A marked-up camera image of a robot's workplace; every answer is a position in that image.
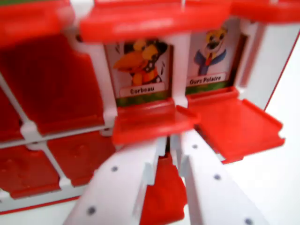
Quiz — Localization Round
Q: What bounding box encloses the red flap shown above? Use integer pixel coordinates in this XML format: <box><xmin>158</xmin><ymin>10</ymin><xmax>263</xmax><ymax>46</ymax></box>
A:
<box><xmin>112</xmin><ymin>97</ymin><xmax>201</xmax><ymax>145</ymax></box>
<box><xmin>132</xmin><ymin>152</ymin><xmax>188</xmax><ymax>225</ymax></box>
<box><xmin>186</xmin><ymin>86</ymin><xmax>286</xmax><ymax>165</ymax></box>
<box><xmin>79</xmin><ymin>3</ymin><xmax>234</xmax><ymax>44</ymax></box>

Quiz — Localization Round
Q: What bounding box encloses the red and white game board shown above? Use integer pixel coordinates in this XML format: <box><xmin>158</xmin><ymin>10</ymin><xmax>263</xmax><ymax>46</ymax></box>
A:
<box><xmin>0</xmin><ymin>0</ymin><xmax>300</xmax><ymax>216</ymax></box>

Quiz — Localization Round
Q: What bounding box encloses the Corbeau picture card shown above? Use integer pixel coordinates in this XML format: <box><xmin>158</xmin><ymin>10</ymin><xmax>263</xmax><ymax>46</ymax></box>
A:
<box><xmin>105</xmin><ymin>38</ymin><xmax>176</xmax><ymax>109</ymax></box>

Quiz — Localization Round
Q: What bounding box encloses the Ours Polaire picture card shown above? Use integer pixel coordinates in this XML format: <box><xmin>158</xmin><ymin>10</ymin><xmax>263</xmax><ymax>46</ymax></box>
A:
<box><xmin>185</xmin><ymin>25</ymin><xmax>238</xmax><ymax>96</ymax></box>

